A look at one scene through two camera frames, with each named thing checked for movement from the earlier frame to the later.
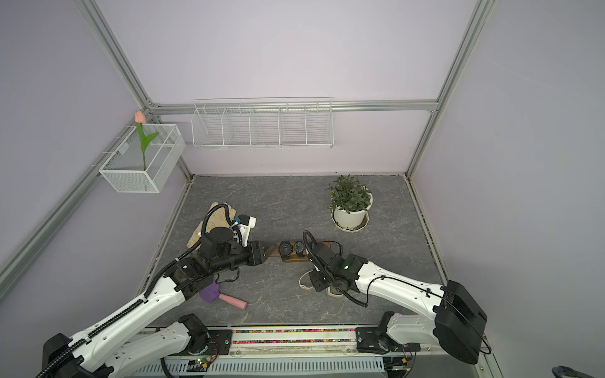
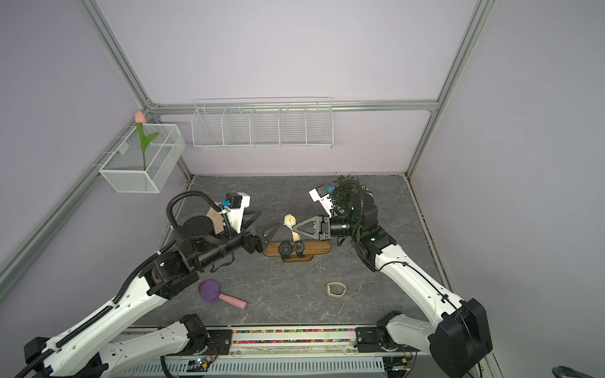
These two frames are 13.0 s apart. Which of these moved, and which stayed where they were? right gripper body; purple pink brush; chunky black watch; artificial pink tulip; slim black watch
Moved: right gripper body
Stayed: artificial pink tulip; chunky black watch; purple pink brush; slim black watch
